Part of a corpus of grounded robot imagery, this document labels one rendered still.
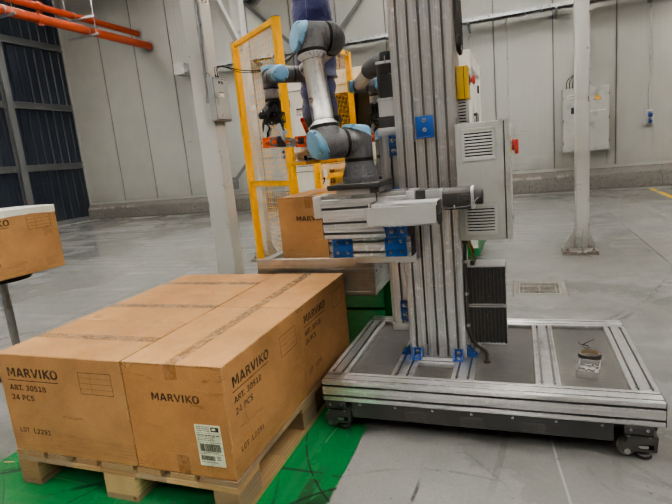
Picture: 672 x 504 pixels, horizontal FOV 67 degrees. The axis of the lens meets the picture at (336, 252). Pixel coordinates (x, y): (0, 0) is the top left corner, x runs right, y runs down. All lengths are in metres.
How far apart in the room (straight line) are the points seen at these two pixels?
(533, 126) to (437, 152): 9.19
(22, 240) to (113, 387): 1.81
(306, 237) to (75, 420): 1.45
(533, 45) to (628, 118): 2.30
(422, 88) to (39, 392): 1.89
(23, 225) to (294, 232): 1.67
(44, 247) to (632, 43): 10.40
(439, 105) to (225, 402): 1.39
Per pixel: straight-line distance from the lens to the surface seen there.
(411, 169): 2.18
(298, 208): 2.84
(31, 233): 3.63
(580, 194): 5.39
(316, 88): 2.05
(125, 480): 2.13
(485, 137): 2.09
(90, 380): 2.02
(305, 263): 2.81
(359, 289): 2.74
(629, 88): 11.52
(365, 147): 2.06
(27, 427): 2.37
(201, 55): 3.87
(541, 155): 11.34
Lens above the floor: 1.16
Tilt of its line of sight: 11 degrees down
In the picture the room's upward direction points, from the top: 5 degrees counter-clockwise
